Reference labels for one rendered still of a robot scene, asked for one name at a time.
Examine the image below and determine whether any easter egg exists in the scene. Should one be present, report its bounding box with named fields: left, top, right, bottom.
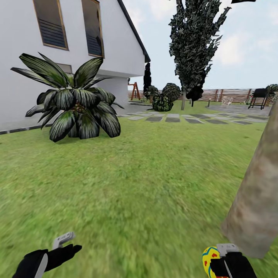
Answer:
left=202, top=246, right=228, bottom=278

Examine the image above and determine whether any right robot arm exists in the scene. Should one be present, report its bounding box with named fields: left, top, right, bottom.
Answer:
left=210, top=243, right=257, bottom=278

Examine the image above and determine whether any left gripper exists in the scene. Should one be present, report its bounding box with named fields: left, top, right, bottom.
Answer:
left=51, top=244, right=82, bottom=270

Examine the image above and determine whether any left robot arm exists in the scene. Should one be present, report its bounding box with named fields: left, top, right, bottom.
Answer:
left=12, top=232, right=82, bottom=278

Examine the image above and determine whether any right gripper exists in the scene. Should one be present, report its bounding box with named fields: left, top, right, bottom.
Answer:
left=210, top=257, right=230, bottom=278

